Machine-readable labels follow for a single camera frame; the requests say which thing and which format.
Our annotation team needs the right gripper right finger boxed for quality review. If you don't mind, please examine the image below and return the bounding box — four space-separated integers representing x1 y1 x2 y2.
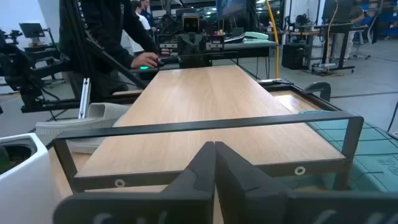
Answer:
215 141 398 224

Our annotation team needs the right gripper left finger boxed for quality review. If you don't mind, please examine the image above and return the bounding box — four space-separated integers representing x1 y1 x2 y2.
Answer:
52 141 216 224

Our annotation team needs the grey slide sandal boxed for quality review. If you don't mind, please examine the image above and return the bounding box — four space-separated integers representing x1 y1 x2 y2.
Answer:
35 102 131 155

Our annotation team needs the teal slide sandal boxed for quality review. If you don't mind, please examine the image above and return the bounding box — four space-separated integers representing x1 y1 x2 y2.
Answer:
298 109 398 194

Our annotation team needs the person's hand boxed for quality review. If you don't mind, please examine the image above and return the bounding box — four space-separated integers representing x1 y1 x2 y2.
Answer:
130 52 160 70

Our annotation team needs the computer mouse green light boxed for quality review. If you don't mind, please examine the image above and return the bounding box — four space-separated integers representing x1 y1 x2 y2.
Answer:
138 63 165 71

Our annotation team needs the grey desk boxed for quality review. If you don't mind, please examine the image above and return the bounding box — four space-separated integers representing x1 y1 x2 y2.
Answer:
223 39 280 60

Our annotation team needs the monitor with blue screen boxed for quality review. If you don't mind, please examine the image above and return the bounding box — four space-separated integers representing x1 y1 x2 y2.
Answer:
216 0 249 20

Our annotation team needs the person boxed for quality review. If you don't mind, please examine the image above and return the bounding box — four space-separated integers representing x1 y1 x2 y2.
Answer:
139 0 157 32
132 1 152 32
333 0 365 60
58 0 160 103

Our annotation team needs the mint-green case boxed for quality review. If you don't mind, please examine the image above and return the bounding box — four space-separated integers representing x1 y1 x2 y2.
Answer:
244 30 270 42

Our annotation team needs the black computer tower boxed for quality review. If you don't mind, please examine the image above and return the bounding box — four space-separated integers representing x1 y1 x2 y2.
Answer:
281 43 309 70

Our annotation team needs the silver aluminium extrusion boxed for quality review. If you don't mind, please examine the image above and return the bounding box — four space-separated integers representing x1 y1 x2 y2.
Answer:
78 77 91 119

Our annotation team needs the grey clamp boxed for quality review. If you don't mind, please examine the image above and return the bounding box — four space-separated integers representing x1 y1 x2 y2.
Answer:
303 81 332 102

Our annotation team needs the black standing desk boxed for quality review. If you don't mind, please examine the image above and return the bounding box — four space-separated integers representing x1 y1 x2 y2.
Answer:
312 22 370 75

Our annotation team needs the small monitor on stand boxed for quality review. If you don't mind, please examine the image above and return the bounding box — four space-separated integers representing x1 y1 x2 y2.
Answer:
18 22 52 47

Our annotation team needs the white planter pot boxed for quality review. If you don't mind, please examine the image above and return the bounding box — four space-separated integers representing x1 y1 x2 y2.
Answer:
0 133 63 224

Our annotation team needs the black equipment rig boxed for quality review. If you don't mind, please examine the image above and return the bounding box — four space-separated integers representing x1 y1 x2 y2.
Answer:
0 29 82 113

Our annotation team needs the office chair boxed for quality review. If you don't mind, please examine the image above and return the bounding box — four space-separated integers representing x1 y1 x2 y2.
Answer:
353 14 379 60

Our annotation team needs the wooden shelf black metal frame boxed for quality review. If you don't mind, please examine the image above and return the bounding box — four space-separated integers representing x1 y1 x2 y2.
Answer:
52 63 364 194

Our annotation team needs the yellow hose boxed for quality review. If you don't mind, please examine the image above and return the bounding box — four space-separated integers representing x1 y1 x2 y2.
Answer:
265 0 280 79

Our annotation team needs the black cable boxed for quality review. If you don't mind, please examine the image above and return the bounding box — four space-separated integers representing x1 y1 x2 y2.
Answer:
386 101 398 134

